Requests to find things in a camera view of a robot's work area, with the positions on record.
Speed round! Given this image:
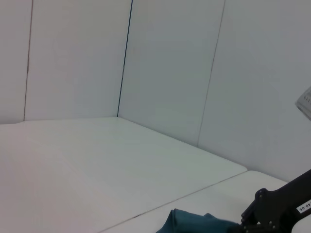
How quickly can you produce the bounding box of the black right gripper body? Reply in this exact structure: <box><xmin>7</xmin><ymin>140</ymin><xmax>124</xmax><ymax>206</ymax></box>
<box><xmin>240</xmin><ymin>168</ymin><xmax>311</xmax><ymax>233</ymax></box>

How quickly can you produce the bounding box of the teal blue FREE t-shirt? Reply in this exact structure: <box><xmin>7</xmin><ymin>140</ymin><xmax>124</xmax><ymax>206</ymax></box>
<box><xmin>157</xmin><ymin>208</ymin><xmax>240</xmax><ymax>233</ymax></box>

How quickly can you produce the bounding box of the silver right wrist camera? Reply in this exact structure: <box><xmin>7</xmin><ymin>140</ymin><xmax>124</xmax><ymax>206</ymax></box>
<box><xmin>294</xmin><ymin>86</ymin><xmax>311</xmax><ymax>121</ymax></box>

